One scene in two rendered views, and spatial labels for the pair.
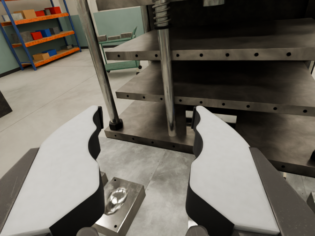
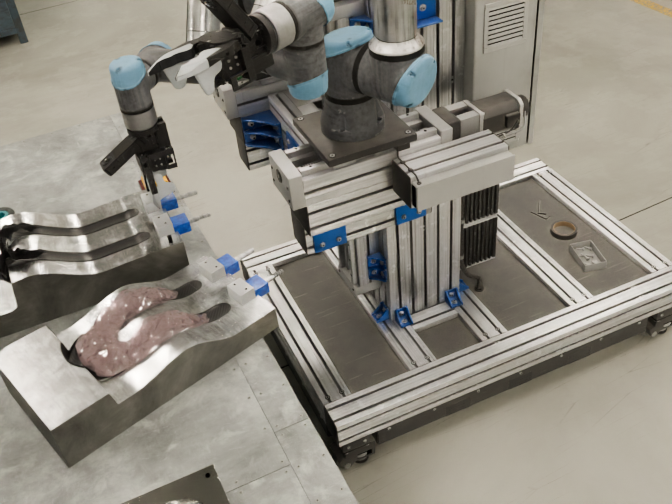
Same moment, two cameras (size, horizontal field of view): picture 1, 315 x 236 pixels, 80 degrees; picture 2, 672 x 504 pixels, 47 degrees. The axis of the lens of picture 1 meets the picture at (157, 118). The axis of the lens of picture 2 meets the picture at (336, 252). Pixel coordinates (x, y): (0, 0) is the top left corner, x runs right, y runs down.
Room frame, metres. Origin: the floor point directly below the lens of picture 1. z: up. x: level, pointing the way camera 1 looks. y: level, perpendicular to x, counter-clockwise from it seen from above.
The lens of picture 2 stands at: (0.79, 0.91, 1.97)
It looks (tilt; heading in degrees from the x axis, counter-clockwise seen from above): 39 degrees down; 222
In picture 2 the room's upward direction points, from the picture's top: 6 degrees counter-clockwise
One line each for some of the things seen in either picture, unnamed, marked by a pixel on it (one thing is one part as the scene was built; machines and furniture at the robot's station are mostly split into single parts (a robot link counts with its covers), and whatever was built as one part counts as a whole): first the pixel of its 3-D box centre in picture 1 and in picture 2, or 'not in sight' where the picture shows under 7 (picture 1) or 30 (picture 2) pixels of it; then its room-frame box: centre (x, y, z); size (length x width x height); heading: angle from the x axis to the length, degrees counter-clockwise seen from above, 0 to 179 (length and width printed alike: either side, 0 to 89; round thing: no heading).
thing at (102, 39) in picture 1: (119, 53); not in sight; (4.65, 0.68, 0.50); 0.98 x 0.55 x 1.01; 85
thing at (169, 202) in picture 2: not in sight; (171, 200); (-0.15, -0.44, 0.89); 0.13 x 0.05 x 0.05; 153
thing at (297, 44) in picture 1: (213, 38); not in sight; (1.22, -0.41, 1.27); 1.10 x 0.74 x 0.05; 63
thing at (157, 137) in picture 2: not in sight; (151, 146); (-0.13, -0.44, 1.05); 0.09 x 0.08 x 0.12; 153
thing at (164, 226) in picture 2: not in sight; (184, 223); (-0.10, -0.34, 0.89); 0.13 x 0.05 x 0.05; 153
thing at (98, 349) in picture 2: not in sight; (136, 323); (0.20, -0.17, 0.90); 0.26 x 0.18 x 0.08; 170
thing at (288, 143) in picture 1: (209, 113); not in sight; (1.17, -0.39, 0.76); 1.30 x 0.84 x 0.06; 63
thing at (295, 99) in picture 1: (212, 77); not in sight; (1.22, -0.41, 1.02); 1.10 x 0.74 x 0.05; 63
